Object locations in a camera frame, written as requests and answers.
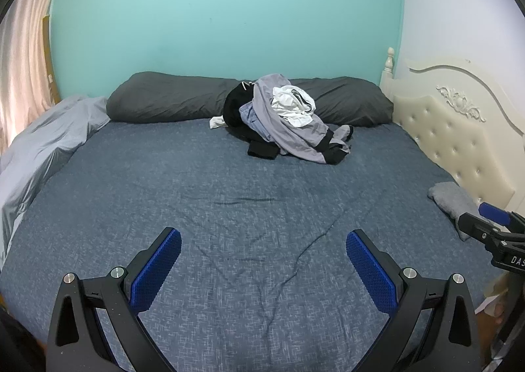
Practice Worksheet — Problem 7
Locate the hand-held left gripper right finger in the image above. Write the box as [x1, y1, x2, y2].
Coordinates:
[346, 229, 480, 372]

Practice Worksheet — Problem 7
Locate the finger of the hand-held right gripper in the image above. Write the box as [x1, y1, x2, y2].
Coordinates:
[479, 202, 525, 229]
[458, 212, 511, 241]

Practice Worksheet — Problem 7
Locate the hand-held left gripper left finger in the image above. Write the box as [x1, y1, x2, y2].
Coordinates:
[47, 228, 182, 372]

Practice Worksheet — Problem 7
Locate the white polo shirt black trim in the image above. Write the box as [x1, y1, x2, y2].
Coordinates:
[273, 86, 317, 128]

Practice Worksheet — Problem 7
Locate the grey folded cloth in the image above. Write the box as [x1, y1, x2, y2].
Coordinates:
[427, 182, 485, 241]

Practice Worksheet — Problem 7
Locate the blue patterned bed sheet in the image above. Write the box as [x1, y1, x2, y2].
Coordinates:
[0, 120, 507, 372]

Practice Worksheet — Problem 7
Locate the cream tufted headboard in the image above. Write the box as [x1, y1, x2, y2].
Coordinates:
[379, 47, 525, 219]

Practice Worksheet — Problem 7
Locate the grey jacket black trim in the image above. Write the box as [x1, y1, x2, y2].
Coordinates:
[240, 73, 354, 164]

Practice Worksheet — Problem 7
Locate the light grey duvet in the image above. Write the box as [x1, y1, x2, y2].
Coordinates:
[0, 95, 111, 270]

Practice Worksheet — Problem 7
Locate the dark grey long pillow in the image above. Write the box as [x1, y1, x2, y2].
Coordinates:
[106, 72, 394, 127]

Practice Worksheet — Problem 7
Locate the light blue shirt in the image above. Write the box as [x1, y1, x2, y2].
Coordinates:
[239, 103, 269, 138]

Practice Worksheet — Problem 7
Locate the black garment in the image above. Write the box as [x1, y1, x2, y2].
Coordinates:
[223, 83, 280, 159]

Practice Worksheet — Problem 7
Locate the pink curtain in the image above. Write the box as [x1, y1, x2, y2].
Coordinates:
[0, 0, 62, 155]

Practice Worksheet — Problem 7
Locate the wooden window frame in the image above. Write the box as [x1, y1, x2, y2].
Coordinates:
[42, 15, 62, 104]

